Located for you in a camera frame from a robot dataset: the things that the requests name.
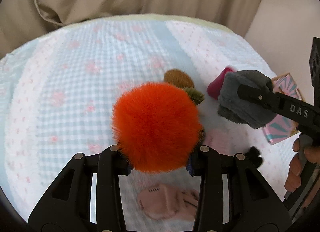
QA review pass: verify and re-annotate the blue checked bed blanket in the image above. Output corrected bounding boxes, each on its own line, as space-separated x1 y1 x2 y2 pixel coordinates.
1 19 275 220

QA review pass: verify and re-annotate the black fuzzy item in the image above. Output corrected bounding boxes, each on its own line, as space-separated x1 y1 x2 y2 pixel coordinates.
245 146 264 168

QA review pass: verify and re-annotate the cardboard box with pink pattern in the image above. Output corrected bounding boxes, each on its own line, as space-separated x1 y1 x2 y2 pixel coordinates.
263 73 305 145

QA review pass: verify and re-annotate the pink device on bed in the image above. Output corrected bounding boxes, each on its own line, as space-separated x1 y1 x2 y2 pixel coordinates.
137 183 199 221

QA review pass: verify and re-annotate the brown plush toy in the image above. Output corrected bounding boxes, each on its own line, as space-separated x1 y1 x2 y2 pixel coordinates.
163 69 204 105

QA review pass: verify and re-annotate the magenta pouch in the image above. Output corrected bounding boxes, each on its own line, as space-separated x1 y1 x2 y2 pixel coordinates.
207 66 235 100

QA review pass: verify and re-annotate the orange fluffy pom-pom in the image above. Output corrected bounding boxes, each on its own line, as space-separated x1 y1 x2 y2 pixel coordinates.
111 82 202 173

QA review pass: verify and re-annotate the person's right hand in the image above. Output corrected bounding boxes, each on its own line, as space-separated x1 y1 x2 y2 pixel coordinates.
284 146 319 192

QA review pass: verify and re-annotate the grey plush cloth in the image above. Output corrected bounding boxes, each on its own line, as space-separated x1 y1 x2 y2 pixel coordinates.
217 70 277 129

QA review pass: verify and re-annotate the light pink soft item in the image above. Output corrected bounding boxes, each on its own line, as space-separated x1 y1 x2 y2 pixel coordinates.
203 129 231 155

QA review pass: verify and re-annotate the green bed sheet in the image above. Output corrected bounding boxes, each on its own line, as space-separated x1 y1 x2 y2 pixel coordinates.
37 13 241 40

